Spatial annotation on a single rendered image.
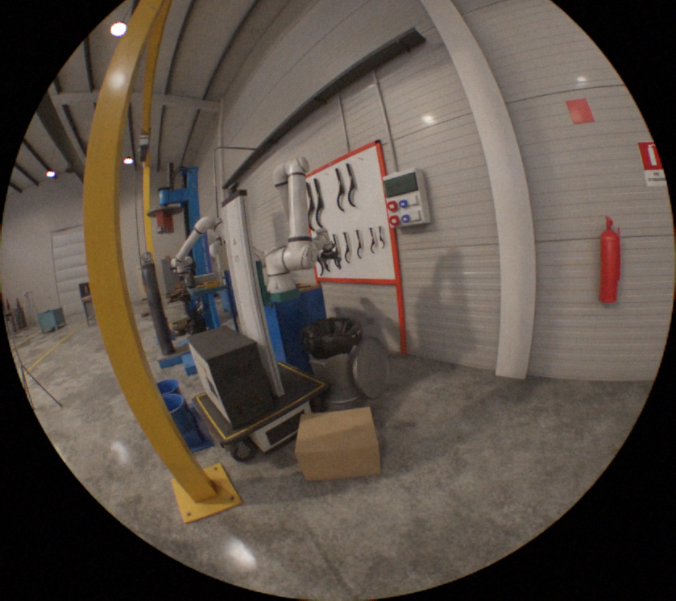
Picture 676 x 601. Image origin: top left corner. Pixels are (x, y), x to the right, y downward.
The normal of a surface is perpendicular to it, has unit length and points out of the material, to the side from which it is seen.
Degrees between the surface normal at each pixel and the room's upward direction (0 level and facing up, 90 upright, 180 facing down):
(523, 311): 90
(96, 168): 90
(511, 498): 0
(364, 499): 0
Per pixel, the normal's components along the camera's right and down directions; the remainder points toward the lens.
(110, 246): 0.66, -0.03
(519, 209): -0.74, 0.16
